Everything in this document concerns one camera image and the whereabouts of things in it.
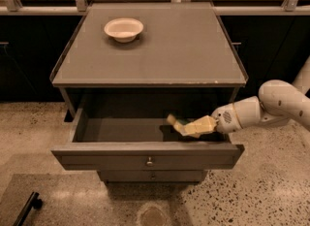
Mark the white bowl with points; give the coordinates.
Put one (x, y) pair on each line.
(123, 30)

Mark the lower drawer knob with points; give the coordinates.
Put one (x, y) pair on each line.
(153, 176)

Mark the green yellow sponge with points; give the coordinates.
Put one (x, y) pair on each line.
(177, 125)

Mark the open grey top drawer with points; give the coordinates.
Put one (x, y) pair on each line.
(105, 143)

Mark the closed lower drawer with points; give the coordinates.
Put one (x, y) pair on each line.
(144, 176)

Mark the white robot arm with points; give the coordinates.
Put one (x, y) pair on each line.
(277, 103)

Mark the metal drawer knob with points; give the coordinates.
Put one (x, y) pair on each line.
(149, 162)

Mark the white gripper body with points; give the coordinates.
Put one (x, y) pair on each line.
(225, 118)

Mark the grey drawer cabinet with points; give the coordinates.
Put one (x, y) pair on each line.
(182, 62)

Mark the black bar on floor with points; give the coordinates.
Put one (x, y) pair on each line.
(33, 202)

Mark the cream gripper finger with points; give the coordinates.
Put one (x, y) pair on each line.
(203, 125)

